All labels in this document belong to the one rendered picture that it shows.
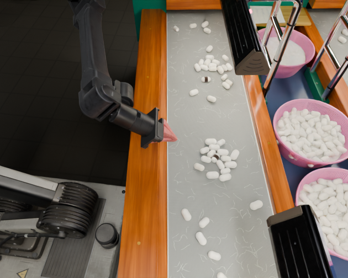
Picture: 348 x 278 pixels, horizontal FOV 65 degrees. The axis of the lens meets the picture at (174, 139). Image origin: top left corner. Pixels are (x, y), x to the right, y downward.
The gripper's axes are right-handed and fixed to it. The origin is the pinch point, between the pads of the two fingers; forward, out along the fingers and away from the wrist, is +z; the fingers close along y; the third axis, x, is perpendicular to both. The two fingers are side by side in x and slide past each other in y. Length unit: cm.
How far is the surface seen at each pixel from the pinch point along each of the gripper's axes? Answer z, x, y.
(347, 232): 44, -22, -24
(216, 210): 15.8, 0.3, -17.6
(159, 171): 2.3, 9.4, -6.1
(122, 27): 24, 96, 183
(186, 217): 8.0, 4.4, -20.0
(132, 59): 33, 87, 139
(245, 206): 22.2, -5.2, -16.6
